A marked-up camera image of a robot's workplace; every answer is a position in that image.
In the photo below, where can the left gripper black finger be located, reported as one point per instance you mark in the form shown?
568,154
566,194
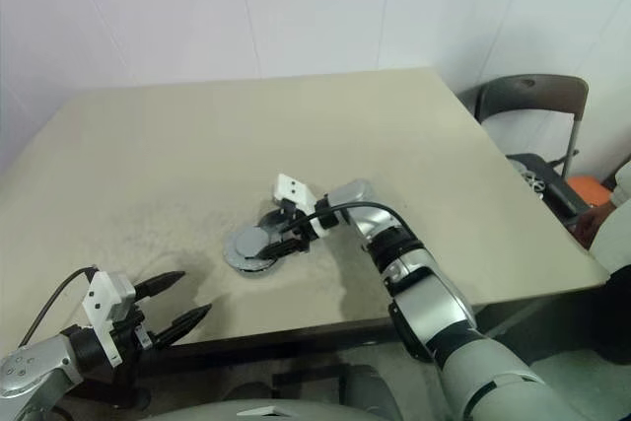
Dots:
160,284
185,322

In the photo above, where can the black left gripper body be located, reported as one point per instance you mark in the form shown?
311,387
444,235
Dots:
130,329

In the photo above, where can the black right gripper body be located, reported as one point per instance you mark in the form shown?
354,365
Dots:
300,229

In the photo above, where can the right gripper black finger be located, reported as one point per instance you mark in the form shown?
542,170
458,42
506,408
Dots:
286,248
276,219

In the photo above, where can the gray round motor lid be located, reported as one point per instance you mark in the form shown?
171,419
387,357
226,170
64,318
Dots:
249,243

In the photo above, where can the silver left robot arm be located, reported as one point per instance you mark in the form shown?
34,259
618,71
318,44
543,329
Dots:
34,371

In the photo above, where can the white sleeved person forearm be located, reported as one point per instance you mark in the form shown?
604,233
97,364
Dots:
613,243

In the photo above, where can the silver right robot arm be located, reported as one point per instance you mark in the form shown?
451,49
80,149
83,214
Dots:
434,302

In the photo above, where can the metal spoked parts pile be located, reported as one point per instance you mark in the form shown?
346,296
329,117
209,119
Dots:
530,177

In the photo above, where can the person's bare hand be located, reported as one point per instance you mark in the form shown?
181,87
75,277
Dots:
591,224

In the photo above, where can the gray robot torso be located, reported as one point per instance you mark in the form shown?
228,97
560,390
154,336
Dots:
222,411

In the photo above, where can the black flat box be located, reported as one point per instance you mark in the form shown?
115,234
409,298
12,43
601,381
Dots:
557,196

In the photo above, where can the black folding chair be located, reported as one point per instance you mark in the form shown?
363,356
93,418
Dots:
532,93

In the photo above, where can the orange case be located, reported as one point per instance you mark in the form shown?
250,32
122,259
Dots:
589,191

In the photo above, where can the dark bulky floor object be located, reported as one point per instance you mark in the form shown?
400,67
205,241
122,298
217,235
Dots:
616,317

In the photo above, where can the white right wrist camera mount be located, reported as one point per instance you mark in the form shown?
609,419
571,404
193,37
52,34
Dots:
291,189

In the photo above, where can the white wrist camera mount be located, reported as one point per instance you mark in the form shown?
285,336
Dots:
291,189
101,300

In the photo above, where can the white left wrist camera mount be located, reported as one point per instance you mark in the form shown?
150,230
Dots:
101,300

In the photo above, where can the dark table frame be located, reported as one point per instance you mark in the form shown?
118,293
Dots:
271,349

